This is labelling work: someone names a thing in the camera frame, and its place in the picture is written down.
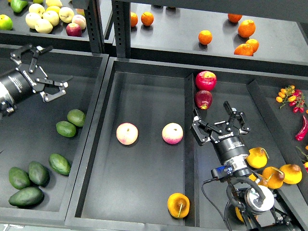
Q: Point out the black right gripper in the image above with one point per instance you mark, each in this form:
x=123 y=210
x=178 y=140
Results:
x=205 y=132

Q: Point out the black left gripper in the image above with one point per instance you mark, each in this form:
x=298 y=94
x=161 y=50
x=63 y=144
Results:
x=35 y=76

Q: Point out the dark green avocado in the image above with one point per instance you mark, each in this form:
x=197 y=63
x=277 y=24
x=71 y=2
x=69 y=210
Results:
x=59 y=164

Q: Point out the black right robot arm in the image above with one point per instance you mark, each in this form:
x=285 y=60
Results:
x=261 y=208

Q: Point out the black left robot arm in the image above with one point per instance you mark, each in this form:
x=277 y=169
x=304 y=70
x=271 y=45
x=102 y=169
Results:
x=14 y=88

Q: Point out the pale yellow pear front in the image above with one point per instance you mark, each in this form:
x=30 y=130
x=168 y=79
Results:
x=43 y=26

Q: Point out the pale yellow pear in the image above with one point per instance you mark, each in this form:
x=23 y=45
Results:
x=36 y=8
x=66 y=14
x=31 y=19
x=43 y=26
x=52 y=17

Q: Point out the pale yellow pear left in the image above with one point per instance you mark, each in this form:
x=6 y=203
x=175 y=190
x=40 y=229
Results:
x=31 y=19

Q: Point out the yellow pear upper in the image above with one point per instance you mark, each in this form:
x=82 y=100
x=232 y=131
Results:
x=257 y=158

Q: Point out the pale yellow pear centre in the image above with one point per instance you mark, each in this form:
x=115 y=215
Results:
x=52 y=17

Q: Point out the round green avocado upper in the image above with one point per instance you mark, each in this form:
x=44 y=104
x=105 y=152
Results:
x=76 y=117

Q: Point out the round green avocado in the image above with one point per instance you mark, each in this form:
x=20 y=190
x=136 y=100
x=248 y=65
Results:
x=66 y=129
x=76 y=117

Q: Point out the pale yellow pear right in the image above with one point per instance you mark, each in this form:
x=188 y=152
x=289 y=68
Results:
x=66 y=14

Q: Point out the pale yellow pear back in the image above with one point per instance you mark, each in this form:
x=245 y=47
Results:
x=36 y=8

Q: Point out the round green avocado lower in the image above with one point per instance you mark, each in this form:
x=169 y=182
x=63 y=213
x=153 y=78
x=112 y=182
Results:
x=66 y=129

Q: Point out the yellow pear hidden middle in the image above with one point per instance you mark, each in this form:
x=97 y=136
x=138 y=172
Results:
x=259 y=179

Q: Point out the yellow pear brown tip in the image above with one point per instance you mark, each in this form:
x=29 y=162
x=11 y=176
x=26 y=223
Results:
x=274 y=177

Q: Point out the yellow pear bottom right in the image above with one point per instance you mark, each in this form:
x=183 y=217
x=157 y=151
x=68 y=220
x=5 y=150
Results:
x=239 y=215

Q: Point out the yellow pear far right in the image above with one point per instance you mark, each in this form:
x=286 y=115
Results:
x=292 y=173

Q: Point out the dark avocado middle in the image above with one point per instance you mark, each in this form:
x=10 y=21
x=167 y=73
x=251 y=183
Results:
x=38 y=173

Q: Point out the dark red apple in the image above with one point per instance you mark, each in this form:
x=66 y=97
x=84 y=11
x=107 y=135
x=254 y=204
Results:
x=203 y=99

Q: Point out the bright red apple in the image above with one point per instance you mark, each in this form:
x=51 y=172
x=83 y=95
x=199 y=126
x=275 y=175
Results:
x=206 y=80

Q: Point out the pink yellow apple right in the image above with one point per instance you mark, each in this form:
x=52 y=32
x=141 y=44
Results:
x=172 y=133

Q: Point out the pink yellow apple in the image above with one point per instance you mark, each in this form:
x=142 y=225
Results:
x=172 y=133
x=127 y=133

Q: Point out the red apple on shelf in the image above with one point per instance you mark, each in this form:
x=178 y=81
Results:
x=74 y=30

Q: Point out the green apple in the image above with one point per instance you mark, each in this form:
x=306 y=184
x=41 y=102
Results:
x=5 y=22

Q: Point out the pale peach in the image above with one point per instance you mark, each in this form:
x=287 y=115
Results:
x=80 y=20

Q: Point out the green pepper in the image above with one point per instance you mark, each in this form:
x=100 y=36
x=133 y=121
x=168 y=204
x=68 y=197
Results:
x=18 y=5

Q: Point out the black left tray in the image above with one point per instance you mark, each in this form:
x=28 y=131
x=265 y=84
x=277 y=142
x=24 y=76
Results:
x=29 y=134

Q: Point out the black tray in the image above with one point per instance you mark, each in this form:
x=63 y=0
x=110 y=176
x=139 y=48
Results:
x=29 y=134
x=126 y=187

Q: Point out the orange lower right front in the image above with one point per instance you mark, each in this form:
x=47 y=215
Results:
x=244 y=49

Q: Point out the cherry tomato bunch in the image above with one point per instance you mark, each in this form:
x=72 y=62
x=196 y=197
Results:
x=292 y=97

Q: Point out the orange centre shelf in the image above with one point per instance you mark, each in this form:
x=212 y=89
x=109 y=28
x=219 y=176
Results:
x=205 y=37

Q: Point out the red chili pepper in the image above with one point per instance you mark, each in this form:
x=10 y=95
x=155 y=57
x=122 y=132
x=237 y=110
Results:
x=302 y=133

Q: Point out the orange lower right back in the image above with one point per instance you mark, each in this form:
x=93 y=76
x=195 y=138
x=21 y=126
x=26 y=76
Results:
x=253 y=43

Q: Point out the black centre tray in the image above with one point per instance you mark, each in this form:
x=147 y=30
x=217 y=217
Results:
x=126 y=187

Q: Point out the pink yellow apple left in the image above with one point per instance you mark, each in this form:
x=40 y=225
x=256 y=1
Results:
x=127 y=133

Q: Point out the large orange right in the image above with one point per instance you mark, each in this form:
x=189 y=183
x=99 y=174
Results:
x=246 y=28

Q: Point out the black shelf post left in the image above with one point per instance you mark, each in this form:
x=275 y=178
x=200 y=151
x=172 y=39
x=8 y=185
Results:
x=94 y=26

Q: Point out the black shelf post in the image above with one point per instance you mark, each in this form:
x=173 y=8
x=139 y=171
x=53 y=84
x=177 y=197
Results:
x=94 y=26
x=121 y=19

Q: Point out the black shelf post right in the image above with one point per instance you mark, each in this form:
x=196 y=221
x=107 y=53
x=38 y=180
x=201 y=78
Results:
x=121 y=19

